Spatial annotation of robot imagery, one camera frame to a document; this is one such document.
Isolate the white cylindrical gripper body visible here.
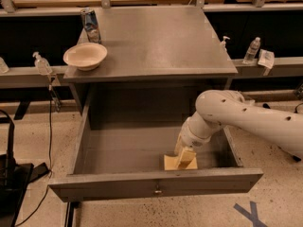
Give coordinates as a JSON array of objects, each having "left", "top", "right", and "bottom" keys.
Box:
[{"left": 179, "top": 116, "right": 212, "bottom": 148}]

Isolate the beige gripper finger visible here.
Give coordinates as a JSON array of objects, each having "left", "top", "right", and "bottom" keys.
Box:
[
  {"left": 176, "top": 147, "right": 196, "bottom": 169},
  {"left": 174, "top": 135, "right": 183, "bottom": 155}
]

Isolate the yellow sponge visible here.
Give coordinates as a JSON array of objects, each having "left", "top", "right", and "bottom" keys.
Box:
[{"left": 164, "top": 155, "right": 198, "bottom": 171}]

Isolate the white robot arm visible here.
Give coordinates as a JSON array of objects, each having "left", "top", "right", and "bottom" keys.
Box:
[{"left": 174, "top": 90, "right": 303, "bottom": 166}]

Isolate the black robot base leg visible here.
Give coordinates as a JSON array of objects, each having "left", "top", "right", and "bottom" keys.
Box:
[{"left": 293, "top": 156, "right": 301, "bottom": 162}]

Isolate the grey open top drawer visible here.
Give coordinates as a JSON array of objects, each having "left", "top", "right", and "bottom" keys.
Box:
[{"left": 47, "top": 88, "right": 264, "bottom": 203}]

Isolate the grey cabinet with counter top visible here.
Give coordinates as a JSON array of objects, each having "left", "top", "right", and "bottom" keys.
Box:
[{"left": 63, "top": 6, "right": 237, "bottom": 111}]

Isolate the small pump bottle right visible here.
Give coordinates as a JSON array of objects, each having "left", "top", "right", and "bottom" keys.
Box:
[{"left": 221, "top": 36, "right": 230, "bottom": 52}]

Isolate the clear plastic water bottle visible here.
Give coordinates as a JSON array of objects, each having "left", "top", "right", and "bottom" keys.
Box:
[{"left": 243, "top": 37, "right": 260, "bottom": 64}]

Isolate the white ceramic bowl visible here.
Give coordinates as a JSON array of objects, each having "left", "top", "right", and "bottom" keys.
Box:
[{"left": 63, "top": 43, "right": 107, "bottom": 71}]

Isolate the blue and silver drink can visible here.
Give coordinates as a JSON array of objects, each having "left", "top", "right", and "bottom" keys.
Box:
[{"left": 80, "top": 8, "right": 101, "bottom": 44}]

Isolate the clear pump bottle left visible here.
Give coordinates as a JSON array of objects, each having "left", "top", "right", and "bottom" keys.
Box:
[{"left": 32, "top": 52, "right": 52, "bottom": 76}]

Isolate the black stand base left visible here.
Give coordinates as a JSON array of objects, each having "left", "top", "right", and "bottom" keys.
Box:
[{"left": 0, "top": 110, "right": 50, "bottom": 227}]

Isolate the black cable on floor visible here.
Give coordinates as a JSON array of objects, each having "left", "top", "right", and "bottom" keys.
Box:
[{"left": 14, "top": 84, "right": 55, "bottom": 227}]

